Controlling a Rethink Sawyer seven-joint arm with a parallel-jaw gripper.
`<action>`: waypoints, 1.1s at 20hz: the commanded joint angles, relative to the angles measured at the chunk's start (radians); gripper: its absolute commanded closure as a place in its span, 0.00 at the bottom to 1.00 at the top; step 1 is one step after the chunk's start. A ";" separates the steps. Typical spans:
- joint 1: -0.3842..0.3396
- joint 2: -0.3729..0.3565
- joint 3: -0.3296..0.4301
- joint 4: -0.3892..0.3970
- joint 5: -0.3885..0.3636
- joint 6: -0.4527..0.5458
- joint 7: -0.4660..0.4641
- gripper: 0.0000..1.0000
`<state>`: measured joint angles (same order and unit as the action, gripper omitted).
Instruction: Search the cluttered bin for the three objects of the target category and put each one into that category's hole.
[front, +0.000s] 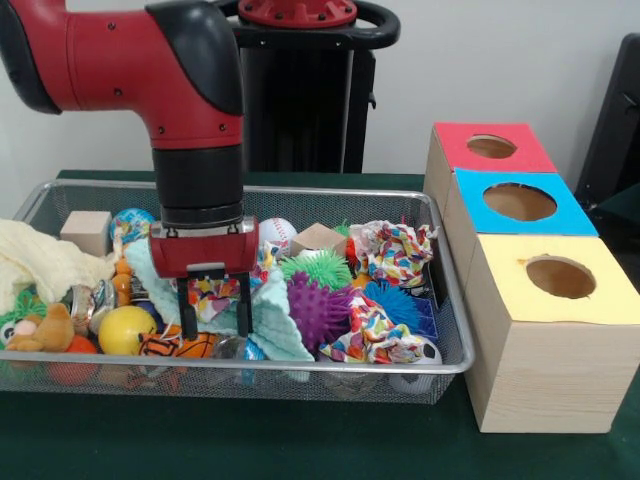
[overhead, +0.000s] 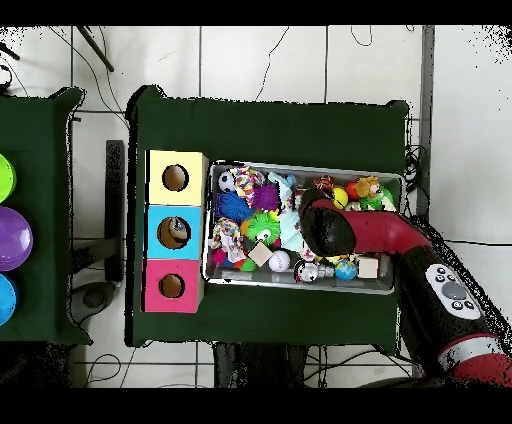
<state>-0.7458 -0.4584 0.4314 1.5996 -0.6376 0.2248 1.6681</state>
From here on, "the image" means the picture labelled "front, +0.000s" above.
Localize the colourful patterned cloth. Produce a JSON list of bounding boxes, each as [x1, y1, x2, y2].
[[190, 240, 283, 326], [320, 290, 426, 364], [348, 220, 439, 289]]

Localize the purple spiky ball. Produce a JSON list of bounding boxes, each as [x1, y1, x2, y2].
[[287, 272, 356, 351]]

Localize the green spiky ball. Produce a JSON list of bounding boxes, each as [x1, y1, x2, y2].
[[282, 247, 354, 292]]

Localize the yellow ball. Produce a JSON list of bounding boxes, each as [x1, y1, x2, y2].
[[98, 305, 158, 356]]

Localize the dark green table cloth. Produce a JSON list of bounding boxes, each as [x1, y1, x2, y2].
[[0, 168, 640, 480]]

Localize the shallow clear mesh bin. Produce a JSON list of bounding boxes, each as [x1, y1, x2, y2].
[[0, 178, 476, 406]]

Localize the small soccer ball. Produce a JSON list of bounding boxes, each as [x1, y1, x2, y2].
[[388, 340, 443, 396]]

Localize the blue spiky ball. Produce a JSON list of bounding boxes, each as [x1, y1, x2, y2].
[[362, 280, 421, 334]]

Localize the white baseball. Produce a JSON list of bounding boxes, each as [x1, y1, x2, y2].
[[258, 217, 298, 255]]

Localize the mint green cloth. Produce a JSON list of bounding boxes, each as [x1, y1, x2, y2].
[[125, 235, 317, 363]]

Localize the blue globe ball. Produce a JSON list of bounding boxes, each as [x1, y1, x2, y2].
[[110, 208, 157, 247]]

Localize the brown plush bear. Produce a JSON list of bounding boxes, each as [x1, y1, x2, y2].
[[5, 303, 76, 353]]

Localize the black chair back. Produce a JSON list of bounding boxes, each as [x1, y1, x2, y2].
[[575, 33, 640, 236]]

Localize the wooden three-hole box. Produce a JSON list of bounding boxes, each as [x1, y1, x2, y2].
[[422, 121, 640, 434]]

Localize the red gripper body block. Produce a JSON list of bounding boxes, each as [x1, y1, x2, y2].
[[147, 216, 260, 280]]

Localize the cream yellow cloth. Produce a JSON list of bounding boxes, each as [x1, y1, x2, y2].
[[0, 219, 119, 316]]

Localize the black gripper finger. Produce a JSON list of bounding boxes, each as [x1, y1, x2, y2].
[[236, 271, 254, 337], [177, 276, 197, 343]]

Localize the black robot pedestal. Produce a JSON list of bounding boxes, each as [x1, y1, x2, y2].
[[215, 0, 401, 173]]

